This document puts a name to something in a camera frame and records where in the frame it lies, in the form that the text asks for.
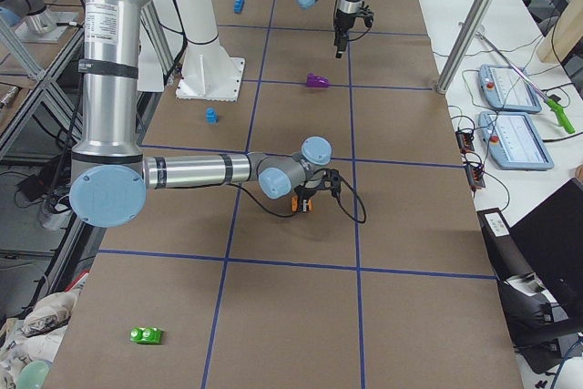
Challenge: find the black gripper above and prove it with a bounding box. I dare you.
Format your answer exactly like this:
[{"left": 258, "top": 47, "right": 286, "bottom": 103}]
[
  {"left": 294, "top": 186, "right": 315, "bottom": 213},
  {"left": 333, "top": 9, "right": 354, "bottom": 58}
]

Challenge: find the orange trapezoid block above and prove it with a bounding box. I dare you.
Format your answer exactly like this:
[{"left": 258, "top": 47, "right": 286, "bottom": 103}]
[{"left": 291, "top": 196, "right": 312, "bottom": 213}]

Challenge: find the purple trapezoid block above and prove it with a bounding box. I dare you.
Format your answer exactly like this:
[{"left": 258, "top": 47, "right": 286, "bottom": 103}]
[{"left": 305, "top": 72, "right": 330, "bottom": 88}]

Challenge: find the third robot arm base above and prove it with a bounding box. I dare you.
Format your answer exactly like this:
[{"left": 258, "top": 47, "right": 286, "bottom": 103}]
[{"left": 1, "top": 0, "right": 81, "bottom": 44}]

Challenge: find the long blue block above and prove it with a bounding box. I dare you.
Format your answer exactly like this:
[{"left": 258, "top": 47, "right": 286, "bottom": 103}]
[{"left": 233, "top": 0, "right": 245, "bottom": 14}]

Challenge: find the small blue block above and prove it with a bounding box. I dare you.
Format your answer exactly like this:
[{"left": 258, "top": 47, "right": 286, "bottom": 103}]
[{"left": 205, "top": 107, "right": 219, "bottom": 124}]

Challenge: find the upper orange electronics box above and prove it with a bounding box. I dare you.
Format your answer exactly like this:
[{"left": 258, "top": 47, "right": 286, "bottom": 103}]
[{"left": 455, "top": 129, "right": 475, "bottom": 154}]

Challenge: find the orange electronics box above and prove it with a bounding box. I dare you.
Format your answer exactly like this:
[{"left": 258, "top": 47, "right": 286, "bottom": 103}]
[
  {"left": 465, "top": 162, "right": 486, "bottom": 192},
  {"left": 455, "top": 129, "right": 475, "bottom": 154}
]

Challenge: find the upper teach pendant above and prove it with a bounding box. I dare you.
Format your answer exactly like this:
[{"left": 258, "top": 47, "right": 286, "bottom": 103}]
[{"left": 478, "top": 65, "right": 542, "bottom": 114}]

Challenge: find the teach pendant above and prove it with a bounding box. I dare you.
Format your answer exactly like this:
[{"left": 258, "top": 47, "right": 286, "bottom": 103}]
[
  {"left": 478, "top": 65, "right": 542, "bottom": 114},
  {"left": 477, "top": 111, "right": 555, "bottom": 171}
]

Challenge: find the lower orange electronics box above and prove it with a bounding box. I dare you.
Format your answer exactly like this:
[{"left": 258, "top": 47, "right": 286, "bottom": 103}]
[{"left": 465, "top": 162, "right": 486, "bottom": 192}]

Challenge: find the lower teach pendant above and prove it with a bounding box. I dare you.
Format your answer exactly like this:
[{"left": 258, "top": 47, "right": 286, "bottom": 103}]
[{"left": 477, "top": 111, "right": 555, "bottom": 171}]

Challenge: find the green block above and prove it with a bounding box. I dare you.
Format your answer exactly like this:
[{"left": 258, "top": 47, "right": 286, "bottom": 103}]
[{"left": 129, "top": 326, "right": 164, "bottom": 345}]

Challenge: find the crumpled cloth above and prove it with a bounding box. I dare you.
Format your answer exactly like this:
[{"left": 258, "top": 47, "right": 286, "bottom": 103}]
[{"left": 1, "top": 291, "right": 79, "bottom": 388}]

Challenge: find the pale green round object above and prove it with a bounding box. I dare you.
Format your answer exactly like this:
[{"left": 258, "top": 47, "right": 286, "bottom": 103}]
[{"left": 15, "top": 360, "right": 51, "bottom": 389}]

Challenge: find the aluminium frame post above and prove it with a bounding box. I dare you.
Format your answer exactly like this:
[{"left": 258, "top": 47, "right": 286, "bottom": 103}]
[{"left": 435, "top": 0, "right": 493, "bottom": 95}]

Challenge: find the white pedestal column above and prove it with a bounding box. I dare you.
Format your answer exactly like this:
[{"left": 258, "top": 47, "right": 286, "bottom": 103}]
[{"left": 136, "top": 0, "right": 246, "bottom": 102}]

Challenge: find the green handled grabber tool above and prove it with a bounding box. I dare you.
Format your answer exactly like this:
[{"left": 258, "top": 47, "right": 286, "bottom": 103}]
[{"left": 475, "top": 32, "right": 576, "bottom": 135}]

